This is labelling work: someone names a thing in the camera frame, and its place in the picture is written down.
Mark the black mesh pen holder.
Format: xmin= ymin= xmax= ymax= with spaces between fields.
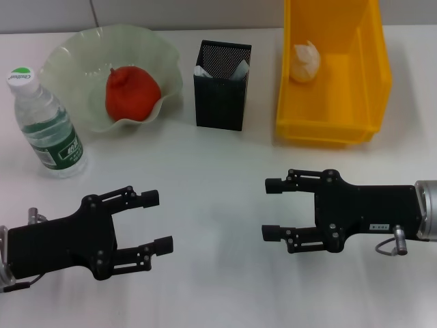
xmin=193 ymin=40 xmax=253 ymax=133

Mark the gripper cable with plugs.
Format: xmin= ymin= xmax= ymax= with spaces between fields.
xmin=0 ymin=206 xmax=47 ymax=294
xmin=374 ymin=224 xmax=410 ymax=256

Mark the red pear-shaped fruit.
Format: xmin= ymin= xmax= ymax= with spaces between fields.
xmin=104 ymin=66 xmax=162 ymax=121

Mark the right gripper cable with plugs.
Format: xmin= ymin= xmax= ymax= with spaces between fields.
xmin=374 ymin=224 xmax=410 ymax=256

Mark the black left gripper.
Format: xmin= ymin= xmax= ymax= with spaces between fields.
xmin=6 ymin=186 xmax=174 ymax=282

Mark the clear green-label water bottle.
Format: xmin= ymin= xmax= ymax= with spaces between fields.
xmin=5 ymin=67 xmax=89 ymax=179

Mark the pale green wavy glass plate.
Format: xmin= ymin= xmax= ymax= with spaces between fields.
xmin=38 ymin=24 xmax=185 ymax=135

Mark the white paper ball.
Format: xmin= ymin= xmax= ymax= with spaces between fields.
xmin=289 ymin=40 xmax=322 ymax=84

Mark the left gripper cable with plugs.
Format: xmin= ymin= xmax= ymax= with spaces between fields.
xmin=0 ymin=206 xmax=47 ymax=294

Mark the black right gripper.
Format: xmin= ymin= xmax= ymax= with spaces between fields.
xmin=261 ymin=168 xmax=423 ymax=254

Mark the grey pen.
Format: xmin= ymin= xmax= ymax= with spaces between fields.
xmin=231 ymin=58 xmax=251 ymax=82

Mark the yellow plastic bin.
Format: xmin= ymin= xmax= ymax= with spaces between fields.
xmin=272 ymin=0 xmax=393 ymax=150

